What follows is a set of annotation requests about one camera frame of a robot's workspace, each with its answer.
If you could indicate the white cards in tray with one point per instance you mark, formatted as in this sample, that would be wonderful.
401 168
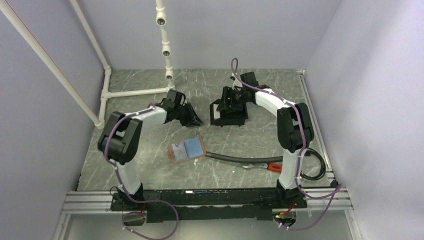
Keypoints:
216 114

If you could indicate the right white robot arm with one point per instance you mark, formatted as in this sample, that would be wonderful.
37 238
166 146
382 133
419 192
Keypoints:
293 126

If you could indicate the brown leather card holder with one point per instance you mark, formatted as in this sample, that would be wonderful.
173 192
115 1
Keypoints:
195 148

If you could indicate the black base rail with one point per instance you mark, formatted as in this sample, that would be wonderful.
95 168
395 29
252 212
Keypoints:
208 204

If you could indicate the red handled pruning shears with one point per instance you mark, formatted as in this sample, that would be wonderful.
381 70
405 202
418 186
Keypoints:
268 166

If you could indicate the grey credit card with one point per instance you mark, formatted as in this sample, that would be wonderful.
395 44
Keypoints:
179 152

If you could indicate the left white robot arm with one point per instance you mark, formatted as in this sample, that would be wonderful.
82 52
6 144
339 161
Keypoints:
119 140

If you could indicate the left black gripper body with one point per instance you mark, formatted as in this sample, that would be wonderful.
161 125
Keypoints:
178 109

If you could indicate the aluminium frame rail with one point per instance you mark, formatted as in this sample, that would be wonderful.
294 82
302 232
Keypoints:
341 201

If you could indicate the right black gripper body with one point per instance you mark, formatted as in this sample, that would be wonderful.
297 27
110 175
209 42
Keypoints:
239 98

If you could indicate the black plastic card tray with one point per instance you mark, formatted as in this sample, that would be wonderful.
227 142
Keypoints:
228 118

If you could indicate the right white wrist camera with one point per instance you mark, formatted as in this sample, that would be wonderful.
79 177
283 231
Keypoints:
236 83

